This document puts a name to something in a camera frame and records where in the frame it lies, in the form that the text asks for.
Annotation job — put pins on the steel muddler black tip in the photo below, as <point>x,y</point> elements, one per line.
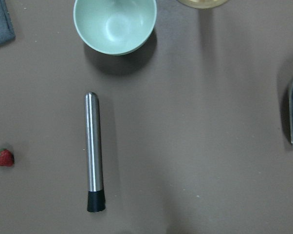
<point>96,195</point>

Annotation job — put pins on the red strawberry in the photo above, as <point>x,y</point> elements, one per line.
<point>6,158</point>

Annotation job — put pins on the wooden cup tree stand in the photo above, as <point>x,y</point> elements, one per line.
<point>203,4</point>

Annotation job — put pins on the mint green bowl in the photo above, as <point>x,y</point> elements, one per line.
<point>114,27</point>

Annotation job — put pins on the grey folded cloth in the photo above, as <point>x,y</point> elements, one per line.
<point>7,33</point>

